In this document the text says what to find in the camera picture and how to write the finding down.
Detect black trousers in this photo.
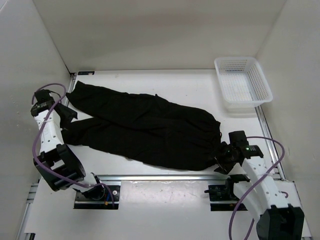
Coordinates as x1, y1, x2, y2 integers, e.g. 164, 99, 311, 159
62, 82, 221, 171

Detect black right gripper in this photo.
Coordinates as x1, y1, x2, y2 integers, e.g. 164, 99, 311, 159
205, 141, 238, 175

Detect aluminium rail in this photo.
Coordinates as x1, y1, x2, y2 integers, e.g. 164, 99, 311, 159
98, 174, 229, 181
37, 72, 77, 181
255, 105, 286, 181

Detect white perforated plastic basket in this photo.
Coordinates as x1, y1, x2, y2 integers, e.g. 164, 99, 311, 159
214, 56, 273, 114

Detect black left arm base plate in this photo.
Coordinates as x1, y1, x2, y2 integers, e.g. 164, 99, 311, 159
73, 181, 121, 210

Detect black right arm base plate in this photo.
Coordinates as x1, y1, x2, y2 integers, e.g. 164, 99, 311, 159
204, 185, 239, 212

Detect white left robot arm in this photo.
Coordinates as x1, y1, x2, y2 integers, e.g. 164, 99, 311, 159
30, 89, 106, 201

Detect aluminium left side rail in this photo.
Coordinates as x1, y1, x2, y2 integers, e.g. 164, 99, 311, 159
37, 72, 77, 181

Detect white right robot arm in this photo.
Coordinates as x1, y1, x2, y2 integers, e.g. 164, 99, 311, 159
214, 130, 305, 240

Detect aluminium right side rail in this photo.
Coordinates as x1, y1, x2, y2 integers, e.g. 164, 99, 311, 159
255, 105, 286, 181

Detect aluminium front rail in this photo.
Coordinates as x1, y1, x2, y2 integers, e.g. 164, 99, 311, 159
98, 174, 229, 181

